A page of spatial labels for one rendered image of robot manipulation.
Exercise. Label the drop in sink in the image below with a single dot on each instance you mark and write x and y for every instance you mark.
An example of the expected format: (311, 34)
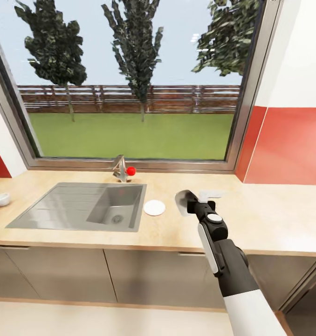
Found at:
(83, 206)

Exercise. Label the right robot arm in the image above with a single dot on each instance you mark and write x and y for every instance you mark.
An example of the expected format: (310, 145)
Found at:
(247, 308)

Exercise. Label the saucer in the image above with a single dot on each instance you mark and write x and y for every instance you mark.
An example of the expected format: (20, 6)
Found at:
(154, 207)

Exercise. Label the paper coffee filter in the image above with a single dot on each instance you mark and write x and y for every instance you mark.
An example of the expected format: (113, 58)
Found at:
(181, 201)

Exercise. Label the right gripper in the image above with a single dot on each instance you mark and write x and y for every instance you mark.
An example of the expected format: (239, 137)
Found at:
(193, 206)

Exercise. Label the fixed window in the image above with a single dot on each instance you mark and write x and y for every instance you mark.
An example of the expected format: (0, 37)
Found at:
(171, 84)

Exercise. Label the countertop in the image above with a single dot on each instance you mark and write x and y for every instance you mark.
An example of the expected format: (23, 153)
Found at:
(258, 221)
(300, 198)

